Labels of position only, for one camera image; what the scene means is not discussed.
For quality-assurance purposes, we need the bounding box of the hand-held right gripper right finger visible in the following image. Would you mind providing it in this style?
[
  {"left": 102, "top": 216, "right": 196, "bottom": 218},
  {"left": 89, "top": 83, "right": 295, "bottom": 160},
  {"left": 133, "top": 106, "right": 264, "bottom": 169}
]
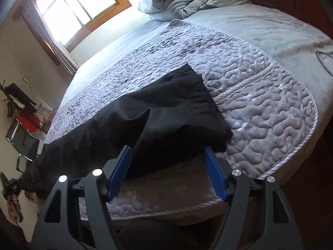
[{"left": 204, "top": 146, "right": 305, "bottom": 250}]

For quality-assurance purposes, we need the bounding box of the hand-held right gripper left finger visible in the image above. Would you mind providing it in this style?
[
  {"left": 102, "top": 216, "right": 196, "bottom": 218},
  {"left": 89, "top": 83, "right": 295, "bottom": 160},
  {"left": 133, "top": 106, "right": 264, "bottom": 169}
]
[{"left": 30, "top": 145, "right": 134, "bottom": 250}]

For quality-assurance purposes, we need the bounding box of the black quilted jacket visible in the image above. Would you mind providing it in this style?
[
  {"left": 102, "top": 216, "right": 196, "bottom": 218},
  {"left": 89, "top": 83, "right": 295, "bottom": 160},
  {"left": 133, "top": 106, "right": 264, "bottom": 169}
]
[{"left": 19, "top": 63, "right": 233, "bottom": 200}]

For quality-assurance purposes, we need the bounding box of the black chrome chair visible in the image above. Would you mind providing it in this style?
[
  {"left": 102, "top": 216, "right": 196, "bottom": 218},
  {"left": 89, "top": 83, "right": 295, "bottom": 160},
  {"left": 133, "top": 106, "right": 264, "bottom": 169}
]
[{"left": 5, "top": 120, "right": 40, "bottom": 162}]

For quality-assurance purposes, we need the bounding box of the red cloth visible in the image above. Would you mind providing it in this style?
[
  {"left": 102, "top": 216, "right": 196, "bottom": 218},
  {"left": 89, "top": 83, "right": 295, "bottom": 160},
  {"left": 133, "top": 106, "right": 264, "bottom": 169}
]
[{"left": 16, "top": 112, "right": 43, "bottom": 133}]

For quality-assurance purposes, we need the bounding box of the dark cloth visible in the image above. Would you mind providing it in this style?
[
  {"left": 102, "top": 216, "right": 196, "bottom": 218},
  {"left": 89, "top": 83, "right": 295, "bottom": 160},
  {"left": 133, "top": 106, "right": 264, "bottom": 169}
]
[{"left": 116, "top": 218, "right": 199, "bottom": 250}]

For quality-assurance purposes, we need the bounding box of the grey quilted bedspread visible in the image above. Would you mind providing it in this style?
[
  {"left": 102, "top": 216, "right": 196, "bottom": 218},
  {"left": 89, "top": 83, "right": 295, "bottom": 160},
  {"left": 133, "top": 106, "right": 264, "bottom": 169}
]
[{"left": 44, "top": 19, "right": 319, "bottom": 220}]

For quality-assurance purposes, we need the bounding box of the black hanging garment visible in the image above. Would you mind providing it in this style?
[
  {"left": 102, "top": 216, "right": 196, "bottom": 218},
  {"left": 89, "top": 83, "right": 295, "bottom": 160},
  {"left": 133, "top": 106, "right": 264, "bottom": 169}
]
[{"left": 5, "top": 83, "right": 37, "bottom": 108}]

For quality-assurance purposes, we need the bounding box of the striped curtain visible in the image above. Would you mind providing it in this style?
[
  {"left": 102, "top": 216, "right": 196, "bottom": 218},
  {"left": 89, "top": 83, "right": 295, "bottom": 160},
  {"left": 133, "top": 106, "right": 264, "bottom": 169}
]
[{"left": 21, "top": 2, "right": 80, "bottom": 76}]

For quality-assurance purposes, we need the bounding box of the bed with grey sheet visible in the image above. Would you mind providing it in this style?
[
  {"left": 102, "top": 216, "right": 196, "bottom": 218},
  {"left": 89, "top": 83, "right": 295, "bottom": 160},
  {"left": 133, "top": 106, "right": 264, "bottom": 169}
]
[{"left": 39, "top": 0, "right": 333, "bottom": 227}]

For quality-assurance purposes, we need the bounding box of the grey comforter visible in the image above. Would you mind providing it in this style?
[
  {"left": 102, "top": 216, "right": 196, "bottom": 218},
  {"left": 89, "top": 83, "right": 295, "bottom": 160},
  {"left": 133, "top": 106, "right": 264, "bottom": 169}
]
[{"left": 138, "top": 0, "right": 253, "bottom": 21}]

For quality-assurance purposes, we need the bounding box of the wooden framed window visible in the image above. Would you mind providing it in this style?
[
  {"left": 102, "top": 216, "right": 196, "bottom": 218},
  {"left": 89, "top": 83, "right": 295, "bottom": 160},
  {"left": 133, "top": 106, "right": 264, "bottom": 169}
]
[{"left": 13, "top": 0, "right": 133, "bottom": 55}]

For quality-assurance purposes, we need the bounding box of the black cable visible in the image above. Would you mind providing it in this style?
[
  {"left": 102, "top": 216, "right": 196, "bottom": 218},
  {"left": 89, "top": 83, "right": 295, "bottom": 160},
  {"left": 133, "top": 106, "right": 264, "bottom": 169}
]
[{"left": 315, "top": 51, "right": 333, "bottom": 79}]

